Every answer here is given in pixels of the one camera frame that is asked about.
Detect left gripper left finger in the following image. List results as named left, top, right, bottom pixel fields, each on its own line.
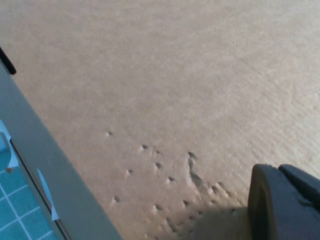
left=246, top=163, right=320, bottom=240

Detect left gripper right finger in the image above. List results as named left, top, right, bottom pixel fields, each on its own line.
left=278, top=163, right=320, bottom=213

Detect cardboard shoe box window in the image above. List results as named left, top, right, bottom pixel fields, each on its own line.
left=0, top=0, right=320, bottom=240

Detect green white-checked tablecloth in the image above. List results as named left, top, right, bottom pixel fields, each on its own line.
left=0, top=119, right=59, bottom=240

